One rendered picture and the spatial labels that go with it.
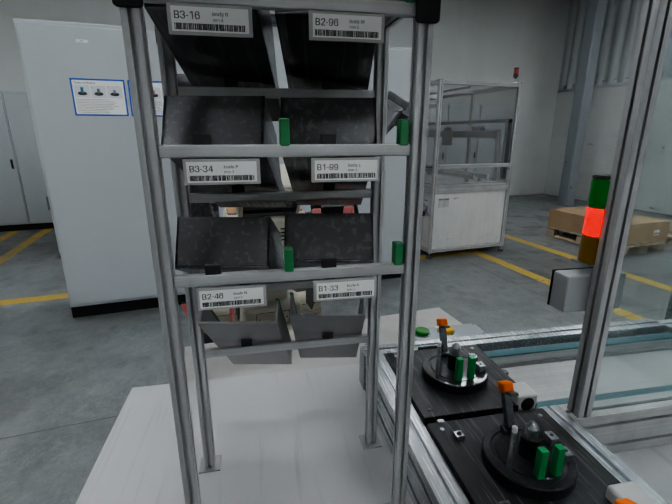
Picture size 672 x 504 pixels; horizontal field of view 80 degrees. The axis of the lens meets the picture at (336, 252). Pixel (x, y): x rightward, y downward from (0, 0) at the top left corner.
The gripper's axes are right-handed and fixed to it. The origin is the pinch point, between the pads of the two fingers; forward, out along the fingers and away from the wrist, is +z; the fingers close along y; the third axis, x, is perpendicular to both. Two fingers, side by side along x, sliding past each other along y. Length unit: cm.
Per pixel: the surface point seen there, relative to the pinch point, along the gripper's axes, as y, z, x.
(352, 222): 7.9, 15.1, -18.1
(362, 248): 9.3, 18.2, -15.6
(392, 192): 0, -265, 196
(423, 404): 17.4, 24.7, 22.6
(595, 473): 43, 37, 18
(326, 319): 1.2, 19.7, 0.0
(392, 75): 5, -318, 101
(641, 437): 61, 24, 37
